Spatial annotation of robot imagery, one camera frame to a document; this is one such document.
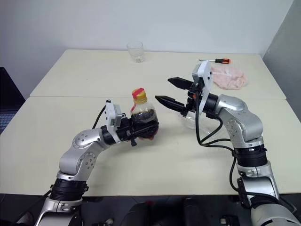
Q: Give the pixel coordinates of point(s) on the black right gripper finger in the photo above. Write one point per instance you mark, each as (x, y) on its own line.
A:
(182, 83)
(172, 104)

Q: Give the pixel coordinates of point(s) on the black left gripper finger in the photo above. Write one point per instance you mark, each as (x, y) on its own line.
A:
(145, 129)

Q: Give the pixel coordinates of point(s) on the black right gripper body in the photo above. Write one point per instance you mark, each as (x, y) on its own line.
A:
(191, 103)

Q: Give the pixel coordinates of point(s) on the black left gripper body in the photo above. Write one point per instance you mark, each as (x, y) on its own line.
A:
(123, 131)

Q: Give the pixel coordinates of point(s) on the dark liquid plastic bottle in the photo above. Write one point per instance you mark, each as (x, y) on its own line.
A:
(143, 115)

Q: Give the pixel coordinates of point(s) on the clear wine glass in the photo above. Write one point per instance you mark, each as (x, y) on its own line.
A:
(190, 123)

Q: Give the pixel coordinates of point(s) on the yellow and red bottle cap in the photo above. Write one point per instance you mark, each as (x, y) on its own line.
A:
(139, 94)

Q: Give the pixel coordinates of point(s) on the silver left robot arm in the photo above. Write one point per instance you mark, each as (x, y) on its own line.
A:
(77, 160)

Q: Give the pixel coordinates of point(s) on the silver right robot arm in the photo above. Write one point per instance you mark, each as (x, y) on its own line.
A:
(244, 122)

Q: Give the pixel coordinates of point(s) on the crumpled pink cloth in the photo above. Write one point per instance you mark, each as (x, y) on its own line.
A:
(230, 78)

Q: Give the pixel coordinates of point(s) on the orange and black screwdriver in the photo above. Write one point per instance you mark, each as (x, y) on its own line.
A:
(223, 60)

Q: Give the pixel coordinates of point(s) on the clear glass tumbler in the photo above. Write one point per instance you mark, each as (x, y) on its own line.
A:
(135, 51)

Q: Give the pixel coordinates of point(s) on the dark rounded shape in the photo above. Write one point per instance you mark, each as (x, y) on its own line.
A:
(138, 215)

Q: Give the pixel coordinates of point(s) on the dark laptop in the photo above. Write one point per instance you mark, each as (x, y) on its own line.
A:
(7, 94)

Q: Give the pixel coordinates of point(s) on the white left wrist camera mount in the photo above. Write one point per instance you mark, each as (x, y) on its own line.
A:
(109, 117)

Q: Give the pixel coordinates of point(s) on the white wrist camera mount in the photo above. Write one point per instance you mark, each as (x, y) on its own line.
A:
(109, 117)
(205, 70)

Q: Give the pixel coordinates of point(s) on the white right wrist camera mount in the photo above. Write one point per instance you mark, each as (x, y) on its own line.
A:
(205, 70)

